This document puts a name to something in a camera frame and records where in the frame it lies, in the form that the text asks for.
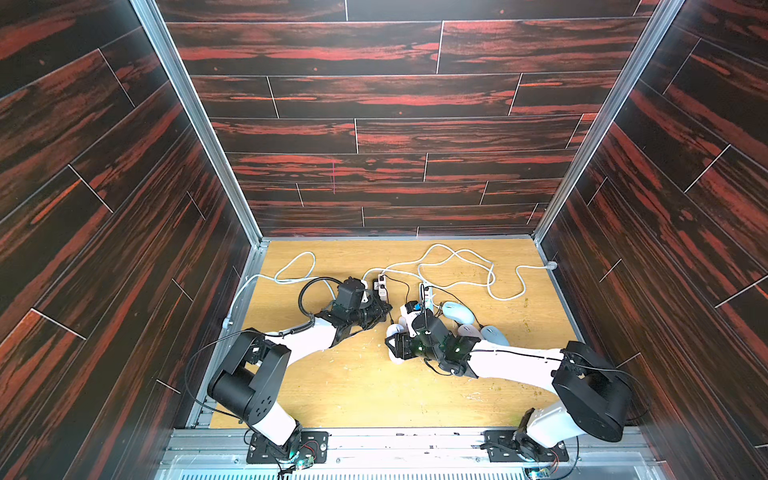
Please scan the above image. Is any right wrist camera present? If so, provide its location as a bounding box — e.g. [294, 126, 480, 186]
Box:
[398, 300, 423, 337]

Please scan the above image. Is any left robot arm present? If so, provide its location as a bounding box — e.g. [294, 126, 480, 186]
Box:
[207, 299, 392, 448]

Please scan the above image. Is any black power strip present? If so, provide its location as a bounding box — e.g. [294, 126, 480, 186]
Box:
[373, 274, 389, 303]

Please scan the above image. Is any pink mouse middle right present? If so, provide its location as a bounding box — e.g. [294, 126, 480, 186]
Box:
[457, 324, 483, 340]

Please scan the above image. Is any light blue mouse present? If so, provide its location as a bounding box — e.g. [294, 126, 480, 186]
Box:
[441, 301, 476, 325]
[480, 325, 510, 346]

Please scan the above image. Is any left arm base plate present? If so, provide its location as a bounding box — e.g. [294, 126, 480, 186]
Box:
[246, 430, 329, 470]

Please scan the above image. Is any white mouse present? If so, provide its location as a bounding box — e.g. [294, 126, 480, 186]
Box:
[384, 323, 406, 365]

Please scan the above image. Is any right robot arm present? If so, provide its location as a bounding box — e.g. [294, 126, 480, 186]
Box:
[385, 311, 633, 448]

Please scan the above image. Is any light blue mouse right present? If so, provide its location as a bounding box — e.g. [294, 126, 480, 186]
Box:
[480, 325, 510, 346]

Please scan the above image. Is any white power cable right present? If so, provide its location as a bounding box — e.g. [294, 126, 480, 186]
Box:
[362, 242, 559, 301]

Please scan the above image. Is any white power strip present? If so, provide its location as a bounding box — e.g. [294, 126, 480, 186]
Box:
[419, 282, 435, 312]

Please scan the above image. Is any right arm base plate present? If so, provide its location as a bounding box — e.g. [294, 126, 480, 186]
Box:
[479, 429, 569, 464]

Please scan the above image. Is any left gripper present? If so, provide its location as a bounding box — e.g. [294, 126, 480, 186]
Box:
[345, 292, 391, 329]

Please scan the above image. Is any light blue mouse upper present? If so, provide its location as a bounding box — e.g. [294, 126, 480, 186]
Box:
[441, 301, 476, 325]

